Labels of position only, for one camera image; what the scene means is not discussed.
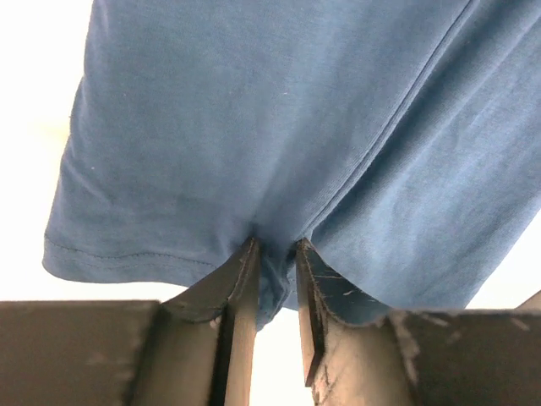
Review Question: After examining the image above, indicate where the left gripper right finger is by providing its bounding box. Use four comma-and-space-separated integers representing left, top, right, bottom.
295, 240, 540, 405

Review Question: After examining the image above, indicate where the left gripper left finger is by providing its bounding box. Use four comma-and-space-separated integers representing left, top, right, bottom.
1, 239, 260, 406

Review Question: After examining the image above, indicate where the dark blue t shirt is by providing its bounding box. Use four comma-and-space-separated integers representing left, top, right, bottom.
43, 1, 540, 326

